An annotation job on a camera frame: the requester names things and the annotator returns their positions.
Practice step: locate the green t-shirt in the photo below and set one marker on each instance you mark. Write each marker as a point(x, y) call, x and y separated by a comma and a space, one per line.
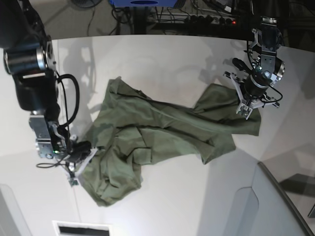
point(132, 130)

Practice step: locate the black power strip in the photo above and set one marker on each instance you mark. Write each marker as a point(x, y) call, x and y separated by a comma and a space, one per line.
point(191, 19)

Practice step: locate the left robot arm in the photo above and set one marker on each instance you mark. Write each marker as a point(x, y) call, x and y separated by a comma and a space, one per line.
point(263, 49)

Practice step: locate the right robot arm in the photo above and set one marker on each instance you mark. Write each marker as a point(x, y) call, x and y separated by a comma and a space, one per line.
point(29, 58)

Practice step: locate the blue box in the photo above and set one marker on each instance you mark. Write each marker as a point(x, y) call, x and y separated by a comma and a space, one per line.
point(139, 3)

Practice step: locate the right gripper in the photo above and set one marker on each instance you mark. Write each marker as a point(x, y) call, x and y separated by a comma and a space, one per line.
point(73, 164)

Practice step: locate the grey chair backrest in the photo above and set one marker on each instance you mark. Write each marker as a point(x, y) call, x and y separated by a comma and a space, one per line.
point(298, 218)

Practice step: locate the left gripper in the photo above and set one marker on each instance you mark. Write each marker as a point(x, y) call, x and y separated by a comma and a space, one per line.
point(256, 89)

